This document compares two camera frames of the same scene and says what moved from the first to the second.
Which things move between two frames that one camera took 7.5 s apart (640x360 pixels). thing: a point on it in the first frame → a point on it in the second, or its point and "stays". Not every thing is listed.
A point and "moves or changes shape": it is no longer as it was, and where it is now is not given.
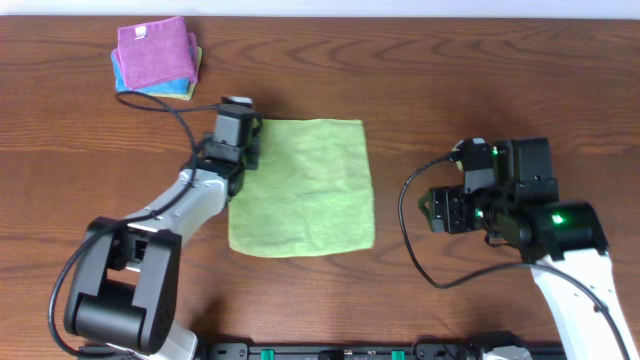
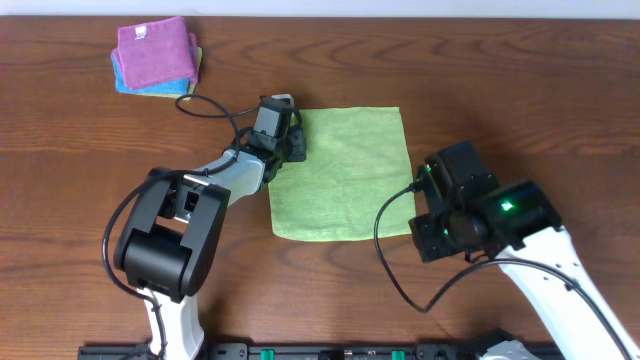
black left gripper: (252, 145) → (296, 143)
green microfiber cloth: (310, 193) moves or changes shape
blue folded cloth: (174, 86) stays
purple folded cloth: (157, 52) stays
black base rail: (348, 351) stays
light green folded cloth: (192, 85) stays
